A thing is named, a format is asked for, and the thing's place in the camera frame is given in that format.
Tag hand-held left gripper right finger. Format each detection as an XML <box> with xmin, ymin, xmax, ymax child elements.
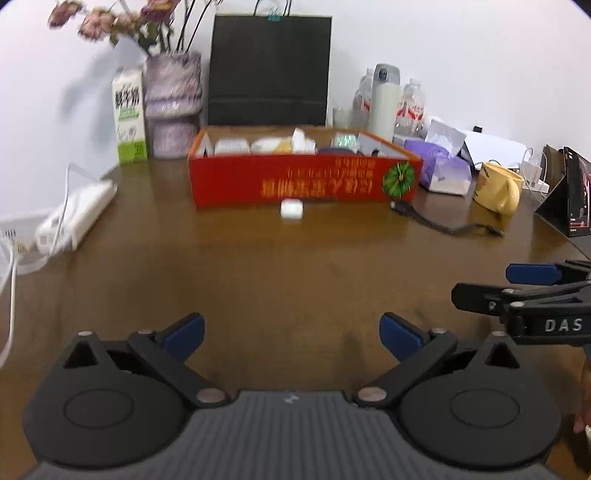
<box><xmin>355</xmin><ymin>312</ymin><xmax>522</xmax><ymax>408</ymax></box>

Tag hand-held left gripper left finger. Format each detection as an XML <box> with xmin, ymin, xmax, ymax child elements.
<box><xmin>63</xmin><ymin>314</ymin><xmax>232</xmax><ymax>407</ymax></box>

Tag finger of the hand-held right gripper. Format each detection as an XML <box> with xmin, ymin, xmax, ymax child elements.
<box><xmin>451</xmin><ymin>281</ymin><xmax>591</xmax><ymax>319</ymax></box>
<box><xmin>505</xmin><ymin>261</ymin><xmax>591</xmax><ymax>285</ymax></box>

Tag red cardboard box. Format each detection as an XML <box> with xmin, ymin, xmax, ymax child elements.
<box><xmin>187</xmin><ymin>126</ymin><xmax>424</xmax><ymax>210</ymax></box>

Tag white cotton swab box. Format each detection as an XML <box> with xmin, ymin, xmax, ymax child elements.
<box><xmin>215</xmin><ymin>138</ymin><xmax>250</xmax><ymax>155</ymax></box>

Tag white plastic bag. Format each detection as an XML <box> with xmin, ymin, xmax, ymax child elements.
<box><xmin>292</xmin><ymin>128</ymin><xmax>318</xmax><ymax>154</ymax></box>

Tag person's right hand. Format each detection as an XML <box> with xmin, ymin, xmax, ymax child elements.
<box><xmin>573</xmin><ymin>364</ymin><xmax>591</xmax><ymax>435</ymax></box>

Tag white charger plug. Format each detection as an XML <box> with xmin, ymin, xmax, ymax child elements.
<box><xmin>522</xmin><ymin>148</ymin><xmax>550</xmax><ymax>192</ymax></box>

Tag yellow mug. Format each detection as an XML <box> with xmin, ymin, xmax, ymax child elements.
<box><xmin>472</xmin><ymin>161</ymin><xmax>525</xmax><ymax>216</ymax></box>

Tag black stand box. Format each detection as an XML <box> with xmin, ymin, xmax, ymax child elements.
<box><xmin>533</xmin><ymin>145</ymin><xmax>591</xmax><ymax>238</ymax></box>

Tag wooden desk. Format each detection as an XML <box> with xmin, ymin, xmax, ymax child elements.
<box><xmin>0</xmin><ymin>152</ymin><xmax>591</xmax><ymax>480</ymax></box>

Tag white curved device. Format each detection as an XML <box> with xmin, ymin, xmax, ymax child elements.
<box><xmin>455</xmin><ymin>124</ymin><xmax>536</xmax><ymax>169</ymax></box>

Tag purple tissue pack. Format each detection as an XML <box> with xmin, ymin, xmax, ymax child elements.
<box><xmin>404</xmin><ymin>117</ymin><xmax>472</xmax><ymax>197</ymax></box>

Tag white power strip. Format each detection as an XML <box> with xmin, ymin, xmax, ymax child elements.
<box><xmin>36</xmin><ymin>179</ymin><xmax>118</xmax><ymax>254</ymax></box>

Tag clear plastic water bottle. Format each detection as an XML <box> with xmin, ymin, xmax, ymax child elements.
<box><xmin>352</xmin><ymin>68</ymin><xmax>375</xmax><ymax>130</ymax></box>
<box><xmin>396</xmin><ymin>78</ymin><xmax>426</xmax><ymax>137</ymax></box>

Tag white thermos bottle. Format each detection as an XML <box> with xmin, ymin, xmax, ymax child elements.
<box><xmin>367</xmin><ymin>64</ymin><xmax>402</xmax><ymax>143</ymax></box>

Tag white green milk carton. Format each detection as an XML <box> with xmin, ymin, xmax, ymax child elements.
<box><xmin>112</xmin><ymin>67</ymin><xmax>148</xmax><ymax>165</ymax></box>

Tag purple ceramic vase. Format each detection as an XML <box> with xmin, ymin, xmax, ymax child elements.
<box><xmin>143</xmin><ymin>52</ymin><xmax>204</xmax><ymax>160</ymax></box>

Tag black paper bag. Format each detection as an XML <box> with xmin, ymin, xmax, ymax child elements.
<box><xmin>208</xmin><ymin>0</ymin><xmax>333</xmax><ymax>127</ymax></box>

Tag dried pink flowers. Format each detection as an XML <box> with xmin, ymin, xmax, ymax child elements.
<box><xmin>47</xmin><ymin>0</ymin><xmax>222</xmax><ymax>58</ymax></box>

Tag black usb cable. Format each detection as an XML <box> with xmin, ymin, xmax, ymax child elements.
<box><xmin>390</xmin><ymin>200</ymin><xmax>505</xmax><ymax>238</ymax></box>

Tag white power strip cord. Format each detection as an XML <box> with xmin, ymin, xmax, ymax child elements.
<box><xmin>0</xmin><ymin>231</ymin><xmax>47</xmax><ymax>370</ymax></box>

